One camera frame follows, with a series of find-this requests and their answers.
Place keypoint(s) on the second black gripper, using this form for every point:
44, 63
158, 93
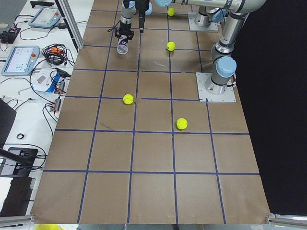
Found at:
143, 8

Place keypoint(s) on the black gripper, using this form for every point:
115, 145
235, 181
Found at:
124, 31

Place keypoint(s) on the clear tennis ball can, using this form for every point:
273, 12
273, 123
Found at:
122, 47

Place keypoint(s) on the tennis ball near arm base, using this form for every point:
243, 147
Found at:
171, 46

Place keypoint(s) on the tennis ball near far base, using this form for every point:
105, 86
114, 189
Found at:
171, 11

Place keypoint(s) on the tennis ball mid table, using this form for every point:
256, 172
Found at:
128, 99

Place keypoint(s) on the far teach pendant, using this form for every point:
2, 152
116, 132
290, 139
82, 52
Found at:
46, 17

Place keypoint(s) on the teach pendant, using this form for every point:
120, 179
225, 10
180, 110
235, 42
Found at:
21, 61
46, 17

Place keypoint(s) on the white blue box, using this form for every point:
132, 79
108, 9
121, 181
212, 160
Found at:
45, 80

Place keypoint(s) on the brown gridded paper mat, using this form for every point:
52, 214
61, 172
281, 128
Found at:
115, 163

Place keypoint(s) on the near teach pendant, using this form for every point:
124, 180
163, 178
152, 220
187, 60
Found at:
21, 61

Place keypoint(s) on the black monitor stand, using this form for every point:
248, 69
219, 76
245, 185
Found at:
18, 162

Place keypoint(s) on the aluminium frame post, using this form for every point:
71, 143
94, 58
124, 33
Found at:
69, 20

